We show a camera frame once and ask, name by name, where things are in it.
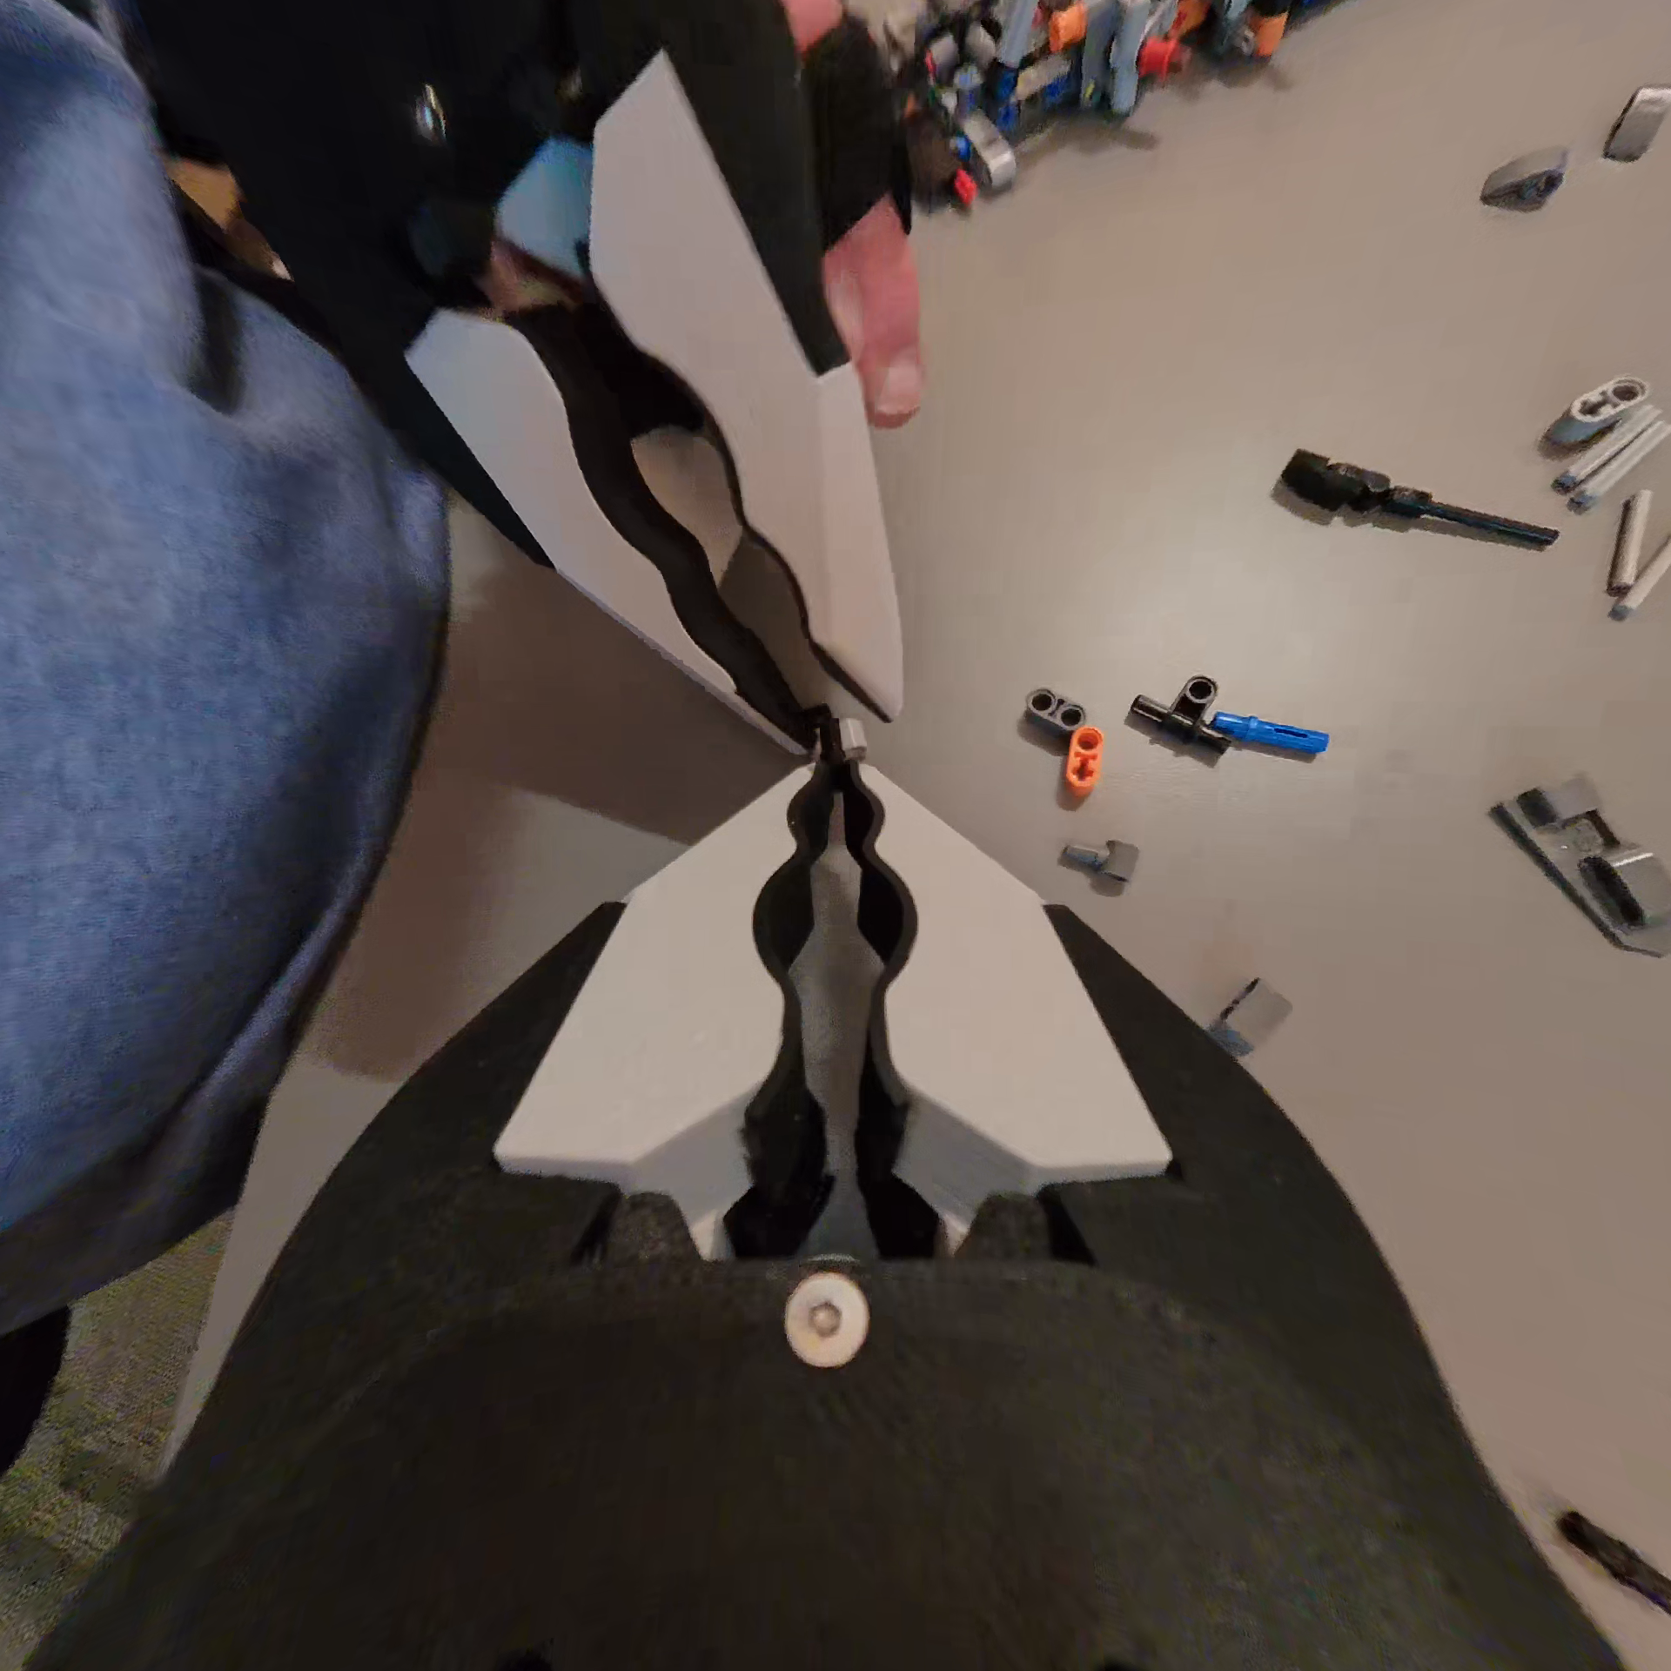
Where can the dark grey panel piece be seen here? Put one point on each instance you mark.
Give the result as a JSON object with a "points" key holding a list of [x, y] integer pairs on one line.
{"points": [[1585, 867]]}

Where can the grey curved slope piece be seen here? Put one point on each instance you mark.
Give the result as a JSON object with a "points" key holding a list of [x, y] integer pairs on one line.
{"points": [[1524, 179], [1253, 1019], [1637, 123]]}

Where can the person's left forearm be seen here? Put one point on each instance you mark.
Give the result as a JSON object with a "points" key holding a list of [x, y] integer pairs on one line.
{"points": [[78, 157]]}

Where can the black connector with axle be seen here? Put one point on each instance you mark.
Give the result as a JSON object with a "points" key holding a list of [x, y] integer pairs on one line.
{"points": [[1325, 480]]}

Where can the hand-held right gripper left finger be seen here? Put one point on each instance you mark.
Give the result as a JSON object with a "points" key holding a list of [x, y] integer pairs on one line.
{"points": [[653, 1031]]}

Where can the dark grey axle pin connector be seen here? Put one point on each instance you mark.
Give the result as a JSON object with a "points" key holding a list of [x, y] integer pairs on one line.
{"points": [[1102, 861]]}

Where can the blue axle pin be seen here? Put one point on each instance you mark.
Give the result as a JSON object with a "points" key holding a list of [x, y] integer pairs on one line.
{"points": [[1273, 734]]}

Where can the person's blue sweater torso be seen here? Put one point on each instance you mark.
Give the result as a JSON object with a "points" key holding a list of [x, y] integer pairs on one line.
{"points": [[169, 784]]}

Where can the black T-shaped connector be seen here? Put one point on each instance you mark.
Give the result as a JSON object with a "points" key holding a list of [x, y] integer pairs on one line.
{"points": [[1182, 714]]}

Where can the person's left hand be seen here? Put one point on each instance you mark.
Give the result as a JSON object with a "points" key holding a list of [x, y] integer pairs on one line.
{"points": [[885, 326]]}

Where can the orange two-hole liftarm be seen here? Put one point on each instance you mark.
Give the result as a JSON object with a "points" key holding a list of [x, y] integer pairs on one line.
{"points": [[1082, 760]]}

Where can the lego car assembly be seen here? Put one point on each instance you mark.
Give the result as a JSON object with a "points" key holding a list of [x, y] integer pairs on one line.
{"points": [[1044, 78]]}

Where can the light grey two-hole liftarm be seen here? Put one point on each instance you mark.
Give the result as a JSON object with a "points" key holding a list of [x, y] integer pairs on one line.
{"points": [[851, 738], [1599, 412]]}

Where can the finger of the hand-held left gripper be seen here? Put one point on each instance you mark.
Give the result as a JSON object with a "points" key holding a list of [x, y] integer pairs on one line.
{"points": [[509, 418], [704, 235]]}

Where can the dark grey two-hole connector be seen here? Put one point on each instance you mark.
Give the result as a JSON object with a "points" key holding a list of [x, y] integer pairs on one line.
{"points": [[1054, 714]]}

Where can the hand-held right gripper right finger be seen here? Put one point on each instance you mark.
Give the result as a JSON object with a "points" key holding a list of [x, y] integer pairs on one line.
{"points": [[1019, 1031]]}

